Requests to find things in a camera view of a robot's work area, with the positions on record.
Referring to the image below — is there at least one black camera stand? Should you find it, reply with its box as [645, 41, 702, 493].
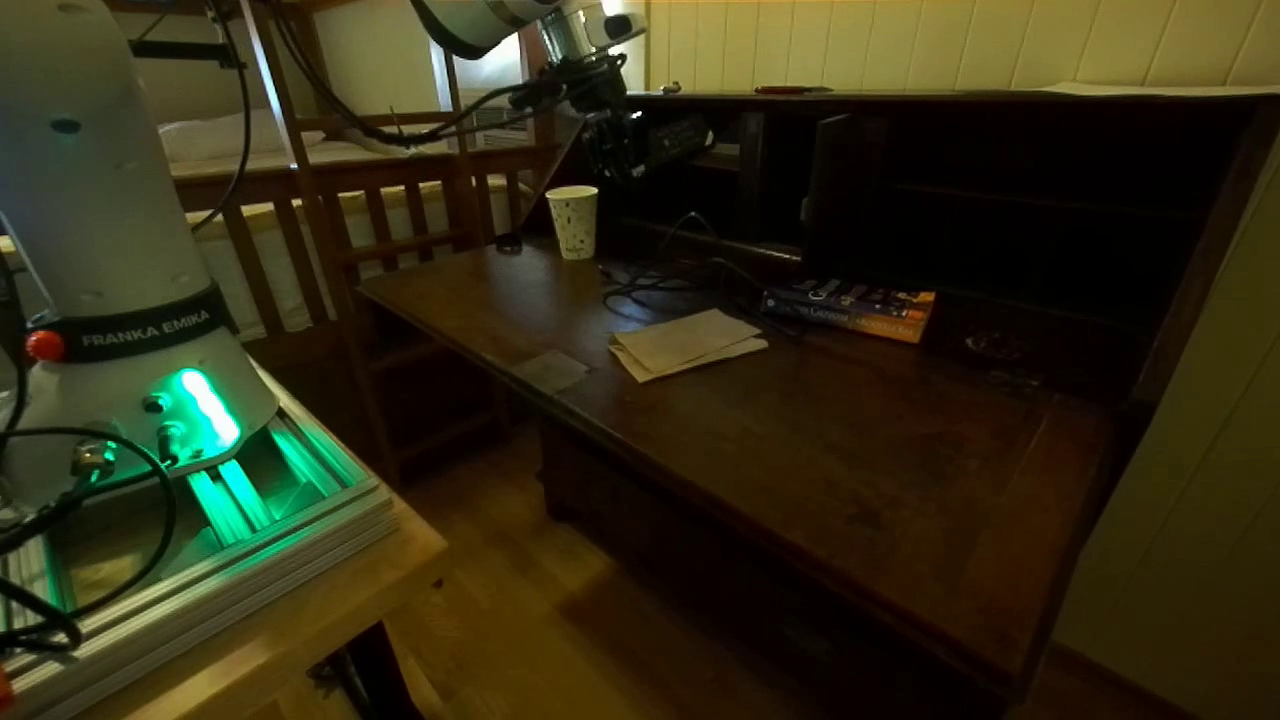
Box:
[125, 0, 331, 251]

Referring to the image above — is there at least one white paper sheet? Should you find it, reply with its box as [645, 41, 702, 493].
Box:
[1046, 79, 1280, 103]

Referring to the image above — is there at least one light wooden robot table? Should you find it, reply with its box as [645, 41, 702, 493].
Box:
[77, 494, 451, 720]

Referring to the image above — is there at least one tan notepad stack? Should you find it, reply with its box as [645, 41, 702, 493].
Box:
[610, 302, 771, 387]

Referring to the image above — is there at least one white mattress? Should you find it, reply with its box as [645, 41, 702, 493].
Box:
[156, 103, 538, 182]

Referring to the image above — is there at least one thin black cord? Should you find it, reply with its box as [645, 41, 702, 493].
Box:
[598, 208, 775, 328]

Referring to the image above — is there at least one white dotted paper cup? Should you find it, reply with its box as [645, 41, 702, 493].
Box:
[542, 178, 606, 262]

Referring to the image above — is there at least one small square coaster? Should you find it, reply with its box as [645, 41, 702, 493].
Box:
[514, 348, 591, 396]

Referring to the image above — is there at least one black base cable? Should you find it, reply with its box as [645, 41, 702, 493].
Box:
[0, 423, 184, 656]

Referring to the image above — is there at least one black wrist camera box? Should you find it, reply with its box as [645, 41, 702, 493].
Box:
[515, 70, 578, 119]

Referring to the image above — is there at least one wooden chair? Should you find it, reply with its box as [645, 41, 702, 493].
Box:
[171, 131, 551, 482]

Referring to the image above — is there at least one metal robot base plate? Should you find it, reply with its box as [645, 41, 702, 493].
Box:
[0, 373, 404, 716]

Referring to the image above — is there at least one dark wooden secretary desk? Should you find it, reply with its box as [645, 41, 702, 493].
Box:
[358, 85, 1280, 720]

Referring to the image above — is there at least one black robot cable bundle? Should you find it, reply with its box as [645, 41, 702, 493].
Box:
[192, 0, 566, 245]

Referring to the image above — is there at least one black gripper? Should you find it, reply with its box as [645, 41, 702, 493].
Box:
[556, 52, 673, 170]

